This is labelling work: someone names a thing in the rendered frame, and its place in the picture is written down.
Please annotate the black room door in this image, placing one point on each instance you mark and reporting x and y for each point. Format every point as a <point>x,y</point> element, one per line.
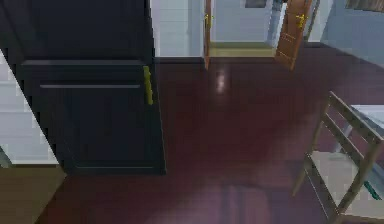
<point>93,126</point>

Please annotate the brown wooden room door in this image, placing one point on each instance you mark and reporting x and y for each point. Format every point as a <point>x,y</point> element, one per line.
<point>292,33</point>
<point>207,33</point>

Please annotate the light wooden chair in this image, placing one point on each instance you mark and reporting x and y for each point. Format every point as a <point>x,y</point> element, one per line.
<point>346,156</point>

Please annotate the framed wall picture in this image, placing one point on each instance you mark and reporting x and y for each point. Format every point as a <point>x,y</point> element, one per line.
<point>255,3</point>
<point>365,4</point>

